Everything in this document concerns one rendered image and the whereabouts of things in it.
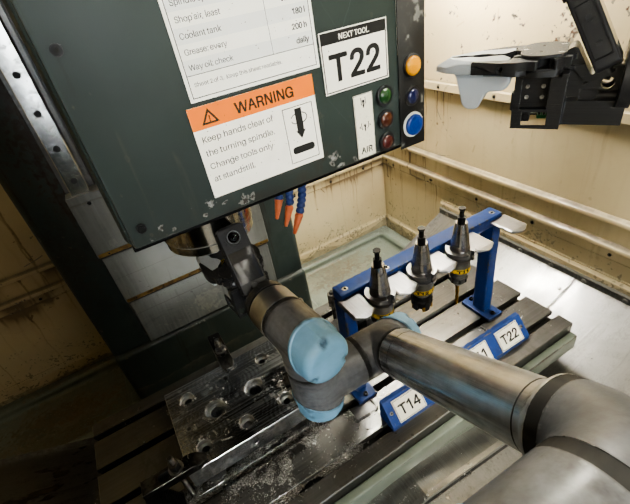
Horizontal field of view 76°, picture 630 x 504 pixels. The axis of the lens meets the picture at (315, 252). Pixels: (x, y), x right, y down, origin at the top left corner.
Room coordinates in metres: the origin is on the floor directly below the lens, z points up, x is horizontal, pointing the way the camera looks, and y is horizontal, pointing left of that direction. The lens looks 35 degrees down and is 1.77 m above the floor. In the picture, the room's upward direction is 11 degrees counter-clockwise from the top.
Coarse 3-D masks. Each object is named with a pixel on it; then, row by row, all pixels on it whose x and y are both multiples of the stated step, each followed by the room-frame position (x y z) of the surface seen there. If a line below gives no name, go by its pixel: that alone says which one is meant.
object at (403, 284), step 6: (390, 276) 0.66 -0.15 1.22; (396, 276) 0.66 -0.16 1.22; (402, 276) 0.65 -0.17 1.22; (390, 282) 0.64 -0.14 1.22; (396, 282) 0.64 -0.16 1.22; (402, 282) 0.64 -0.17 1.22; (408, 282) 0.63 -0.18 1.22; (414, 282) 0.63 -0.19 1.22; (396, 288) 0.62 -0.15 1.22; (402, 288) 0.62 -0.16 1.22; (408, 288) 0.61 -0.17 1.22; (414, 288) 0.61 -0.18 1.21; (402, 294) 0.60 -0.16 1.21; (408, 294) 0.60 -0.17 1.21
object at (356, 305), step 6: (354, 294) 0.63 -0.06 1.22; (360, 294) 0.63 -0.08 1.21; (342, 300) 0.62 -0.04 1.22; (348, 300) 0.61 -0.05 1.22; (354, 300) 0.61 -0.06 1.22; (360, 300) 0.61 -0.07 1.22; (366, 300) 0.60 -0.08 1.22; (342, 306) 0.60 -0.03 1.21; (348, 306) 0.60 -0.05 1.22; (354, 306) 0.59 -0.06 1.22; (360, 306) 0.59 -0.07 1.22; (366, 306) 0.59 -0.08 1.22; (372, 306) 0.58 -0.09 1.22; (348, 312) 0.58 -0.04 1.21; (354, 312) 0.58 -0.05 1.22; (360, 312) 0.57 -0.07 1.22; (366, 312) 0.57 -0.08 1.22; (372, 312) 0.57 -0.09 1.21; (354, 318) 0.56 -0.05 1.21; (360, 318) 0.56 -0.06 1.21; (366, 318) 0.56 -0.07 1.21
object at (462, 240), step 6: (456, 222) 0.70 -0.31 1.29; (456, 228) 0.70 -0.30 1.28; (462, 228) 0.69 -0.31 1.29; (468, 228) 0.70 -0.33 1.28; (456, 234) 0.69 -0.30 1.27; (462, 234) 0.69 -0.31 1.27; (468, 234) 0.69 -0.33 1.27; (456, 240) 0.69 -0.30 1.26; (462, 240) 0.68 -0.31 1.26; (468, 240) 0.69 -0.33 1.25; (450, 246) 0.70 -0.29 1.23; (456, 246) 0.69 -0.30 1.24; (462, 246) 0.68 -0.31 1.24; (468, 246) 0.68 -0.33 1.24; (456, 252) 0.69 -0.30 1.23; (462, 252) 0.68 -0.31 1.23
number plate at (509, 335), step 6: (510, 324) 0.70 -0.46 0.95; (516, 324) 0.70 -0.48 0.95; (498, 330) 0.68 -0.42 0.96; (504, 330) 0.68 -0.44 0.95; (510, 330) 0.68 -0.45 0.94; (516, 330) 0.69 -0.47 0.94; (498, 336) 0.67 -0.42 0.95; (504, 336) 0.67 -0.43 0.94; (510, 336) 0.67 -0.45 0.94; (516, 336) 0.68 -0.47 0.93; (522, 336) 0.68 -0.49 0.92; (498, 342) 0.66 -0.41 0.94; (504, 342) 0.66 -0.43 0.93; (510, 342) 0.66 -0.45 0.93; (516, 342) 0.66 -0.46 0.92; (504, 348) 0.65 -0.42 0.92
